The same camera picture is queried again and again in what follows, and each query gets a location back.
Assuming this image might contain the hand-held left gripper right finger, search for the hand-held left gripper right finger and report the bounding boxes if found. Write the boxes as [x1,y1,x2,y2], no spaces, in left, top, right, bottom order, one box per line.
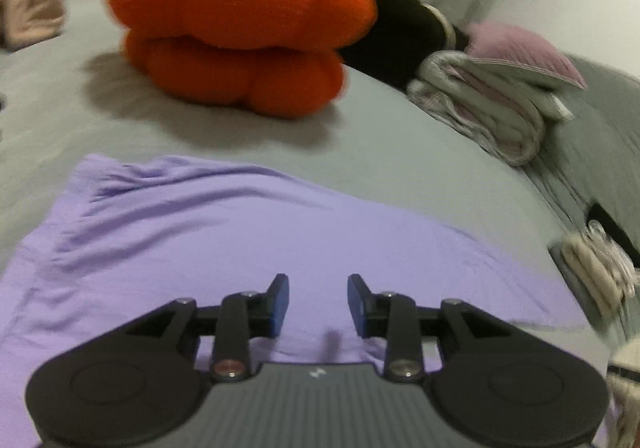
[346,273,516,384]

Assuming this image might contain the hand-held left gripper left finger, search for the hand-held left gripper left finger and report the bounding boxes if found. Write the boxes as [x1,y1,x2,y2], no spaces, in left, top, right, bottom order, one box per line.
[122,273,291,384]

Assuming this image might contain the lavender knit garment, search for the lavender knit garment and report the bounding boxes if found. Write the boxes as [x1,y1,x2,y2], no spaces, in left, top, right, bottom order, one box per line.
[0,153,586,448]

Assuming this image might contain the grey bed sheet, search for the grey bed sheet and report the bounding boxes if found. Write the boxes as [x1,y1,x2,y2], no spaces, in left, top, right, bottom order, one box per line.
[0,0,640,448]

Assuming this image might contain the grey folded garment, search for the grey folded garment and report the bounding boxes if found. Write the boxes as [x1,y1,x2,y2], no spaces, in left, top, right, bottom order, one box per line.
[547,241,621,344]

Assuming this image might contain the folded grey pink quilt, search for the folded grey pink quilt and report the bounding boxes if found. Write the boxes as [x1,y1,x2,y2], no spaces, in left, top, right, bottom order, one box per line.
[407,51,576,166]

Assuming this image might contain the beige folded garment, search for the beige folded garment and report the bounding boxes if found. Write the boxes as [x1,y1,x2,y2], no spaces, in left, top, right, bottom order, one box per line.
[560,233,631,319]

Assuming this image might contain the black folded garment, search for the black folded garment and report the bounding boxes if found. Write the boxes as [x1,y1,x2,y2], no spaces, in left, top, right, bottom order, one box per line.
[587,205,640,269]

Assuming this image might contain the dark brown plush toy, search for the dark brown plush toy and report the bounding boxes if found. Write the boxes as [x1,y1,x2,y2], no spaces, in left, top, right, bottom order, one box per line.
[342,0,468,92]

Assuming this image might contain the orange pumpkin plush pillow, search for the orange pumpkin plush pillow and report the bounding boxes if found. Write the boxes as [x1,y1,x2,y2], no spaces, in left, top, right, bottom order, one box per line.
[107,0,378,119]

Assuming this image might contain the grey quilted blanket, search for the grey quilted blanket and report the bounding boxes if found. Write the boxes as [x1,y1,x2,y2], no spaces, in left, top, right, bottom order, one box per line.
[520,56,640,279]

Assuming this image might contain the purple pillow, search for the purple pillow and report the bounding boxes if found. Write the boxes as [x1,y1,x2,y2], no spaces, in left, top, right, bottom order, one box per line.
[462,21,588,92]

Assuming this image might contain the crumpled beige cloth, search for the crumpled beige cloth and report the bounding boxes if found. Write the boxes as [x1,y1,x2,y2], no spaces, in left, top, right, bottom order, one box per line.
[0,0,68,52]

